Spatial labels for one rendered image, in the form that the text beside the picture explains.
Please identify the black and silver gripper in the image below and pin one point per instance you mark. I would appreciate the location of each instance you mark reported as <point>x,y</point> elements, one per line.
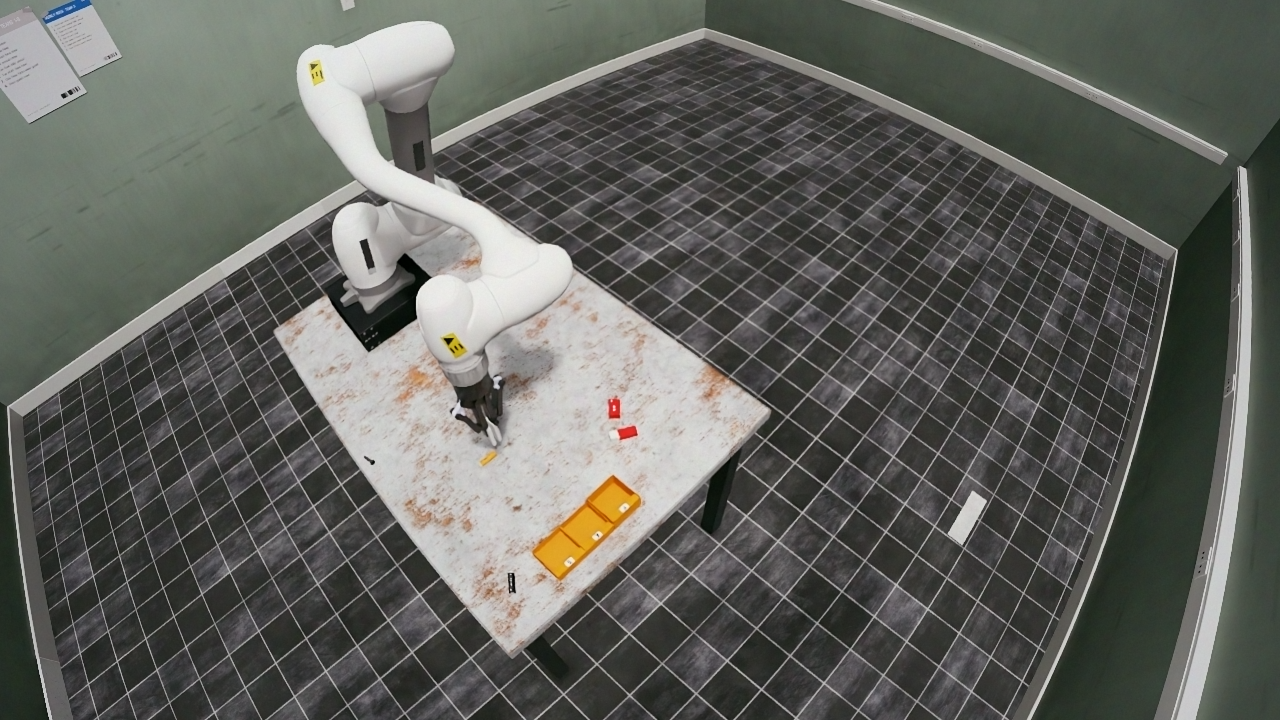
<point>466,397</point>

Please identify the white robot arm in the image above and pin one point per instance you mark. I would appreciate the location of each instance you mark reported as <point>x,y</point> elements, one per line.
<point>399,67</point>

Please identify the orange three-compartment tray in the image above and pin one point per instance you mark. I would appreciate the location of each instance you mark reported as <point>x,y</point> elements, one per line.
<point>603,505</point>

